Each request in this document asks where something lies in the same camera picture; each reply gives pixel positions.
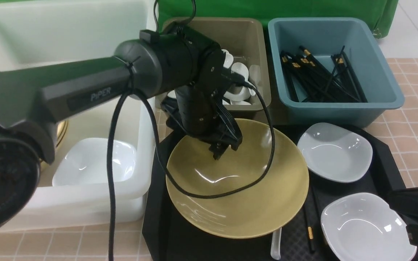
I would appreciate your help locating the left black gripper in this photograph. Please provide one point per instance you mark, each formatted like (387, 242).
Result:
(198, 111)

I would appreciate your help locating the white square dish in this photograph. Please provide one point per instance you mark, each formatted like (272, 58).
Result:
(362, 227)
(85, 163)
(335, 153)

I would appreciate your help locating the white soup spoon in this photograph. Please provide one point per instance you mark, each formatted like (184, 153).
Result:
(275, 251)

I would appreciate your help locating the black chopstick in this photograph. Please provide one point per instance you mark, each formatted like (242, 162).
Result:
(309, 230)

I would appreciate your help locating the white square dish front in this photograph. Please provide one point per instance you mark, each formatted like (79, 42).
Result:
(362, 227)

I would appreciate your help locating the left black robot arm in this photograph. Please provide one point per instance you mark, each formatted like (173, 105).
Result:
(33, 101)

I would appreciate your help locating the white spoon bowl centre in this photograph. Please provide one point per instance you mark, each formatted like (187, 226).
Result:
(237, 93)

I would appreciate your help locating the white spoon right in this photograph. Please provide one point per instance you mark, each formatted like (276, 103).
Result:
(242, 69)

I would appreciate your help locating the black serving tray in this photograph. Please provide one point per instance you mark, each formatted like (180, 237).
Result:
(170, 237)

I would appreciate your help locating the black chopsticks pile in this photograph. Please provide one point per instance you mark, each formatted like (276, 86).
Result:
(308, 81)

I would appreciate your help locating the olive green spoon bin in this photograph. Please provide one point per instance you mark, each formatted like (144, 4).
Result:
(244, 39)

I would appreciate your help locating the white square dish in tub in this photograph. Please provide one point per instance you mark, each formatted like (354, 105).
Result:
(85, 163)

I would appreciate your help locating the blue chopstick bin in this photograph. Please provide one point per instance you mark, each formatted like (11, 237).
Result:
(324, 37)

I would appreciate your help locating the green cloth backdrop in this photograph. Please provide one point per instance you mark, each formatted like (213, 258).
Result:
(377, 14)

